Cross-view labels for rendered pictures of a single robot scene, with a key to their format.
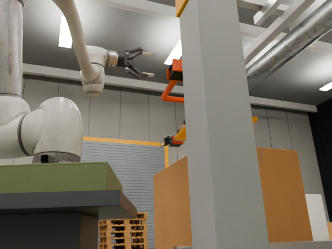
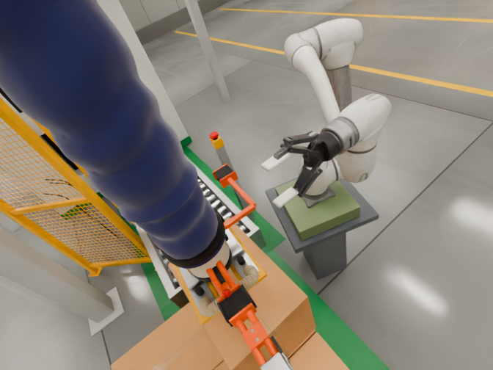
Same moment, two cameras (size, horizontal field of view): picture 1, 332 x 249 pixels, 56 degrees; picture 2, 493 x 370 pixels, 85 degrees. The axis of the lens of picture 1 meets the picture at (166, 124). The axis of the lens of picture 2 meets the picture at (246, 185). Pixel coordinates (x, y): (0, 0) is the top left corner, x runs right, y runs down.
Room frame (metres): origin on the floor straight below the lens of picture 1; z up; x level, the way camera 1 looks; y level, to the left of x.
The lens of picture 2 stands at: (2.05, 0.00, 2.07)
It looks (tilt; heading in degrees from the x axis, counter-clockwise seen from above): 44 degrees down; 179
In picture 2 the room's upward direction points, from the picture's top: 22 degrees counter-clockwise
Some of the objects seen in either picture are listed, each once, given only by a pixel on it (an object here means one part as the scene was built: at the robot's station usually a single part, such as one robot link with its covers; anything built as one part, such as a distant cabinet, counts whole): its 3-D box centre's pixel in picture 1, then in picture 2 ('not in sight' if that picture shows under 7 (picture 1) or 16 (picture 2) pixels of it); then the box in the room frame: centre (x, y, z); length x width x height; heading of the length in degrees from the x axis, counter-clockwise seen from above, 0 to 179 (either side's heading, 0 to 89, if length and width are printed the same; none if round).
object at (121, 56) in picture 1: (124, 61); (318, 151); (1.52, 0.22, 1.58); 0.09 x 0.07 x 0.08; 110
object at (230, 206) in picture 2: not in sight; (189, 166); (-0.15, -0.42, 0.50); 2.31 x 0.05 x 0.19; 19
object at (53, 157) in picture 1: (55, 165); (312, 186); (1.01, 0.37, 0.87); 0.22 x 0.18 x 0.06; 4
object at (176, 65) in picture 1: (180, 70); (224, 175); (1.07, -0.06, 1.24); 0.09 x 0.08 x 0.05; 106
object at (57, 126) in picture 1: (57, 128); (314, 171); (1.04, 0.39, 1.01); 0.18 x 0.16 x 0.22; 85
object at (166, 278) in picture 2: not in sight; (130, 204); (0.06, -1.04, 0.50); 2.31 x 0.05 x 0.19; 19
